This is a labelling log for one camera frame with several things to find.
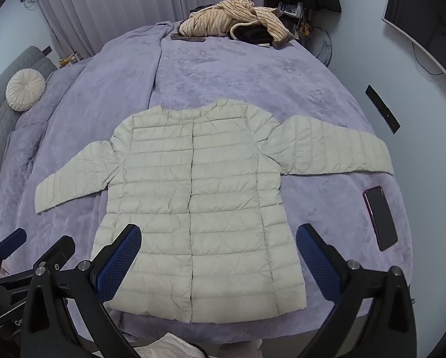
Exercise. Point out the cream puffer jacket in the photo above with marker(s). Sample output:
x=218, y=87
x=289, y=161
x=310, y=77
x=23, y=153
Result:
x=208, y=194

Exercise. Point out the small yellow items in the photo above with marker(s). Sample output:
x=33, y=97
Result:
x=68, y=59

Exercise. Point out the grey pleated curtain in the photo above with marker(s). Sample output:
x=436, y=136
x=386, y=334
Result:
x=114, y=0

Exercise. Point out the round standing fan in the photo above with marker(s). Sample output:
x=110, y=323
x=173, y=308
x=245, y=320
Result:
x=321, y=44

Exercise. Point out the dark brown garment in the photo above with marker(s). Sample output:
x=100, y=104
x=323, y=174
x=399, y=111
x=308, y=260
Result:
x=251, y=35

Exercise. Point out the white cloth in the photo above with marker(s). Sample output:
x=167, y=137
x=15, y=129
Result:
x=167, y=346

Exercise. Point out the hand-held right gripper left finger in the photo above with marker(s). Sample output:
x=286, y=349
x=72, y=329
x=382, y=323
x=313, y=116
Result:
x=118, y=264

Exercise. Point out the black smartphone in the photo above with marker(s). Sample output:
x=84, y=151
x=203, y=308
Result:
x=380, y=220

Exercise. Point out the beige striped garment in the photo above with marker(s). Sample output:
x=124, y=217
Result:
x=215, y=16

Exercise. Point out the round cream cushion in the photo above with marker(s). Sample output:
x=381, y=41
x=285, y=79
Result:
x=25, y=90

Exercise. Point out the brown cloth strip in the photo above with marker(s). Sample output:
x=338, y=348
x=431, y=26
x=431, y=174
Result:
x=187, y=38

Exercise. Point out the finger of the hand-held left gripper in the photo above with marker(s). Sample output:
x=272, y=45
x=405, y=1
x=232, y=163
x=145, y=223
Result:
x=58, y=248
x=14, y=237

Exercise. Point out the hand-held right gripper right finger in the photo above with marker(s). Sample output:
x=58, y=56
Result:
x=316, y=264

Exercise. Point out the wall-mounted monitor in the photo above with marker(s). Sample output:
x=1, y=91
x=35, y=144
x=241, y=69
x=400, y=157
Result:
x=413, y=11

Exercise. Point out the purple fleece blanket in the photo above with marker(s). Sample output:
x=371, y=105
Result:
x=226, y=74

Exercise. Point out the black wall strip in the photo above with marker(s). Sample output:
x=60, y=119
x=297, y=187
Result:
x=382, y=109

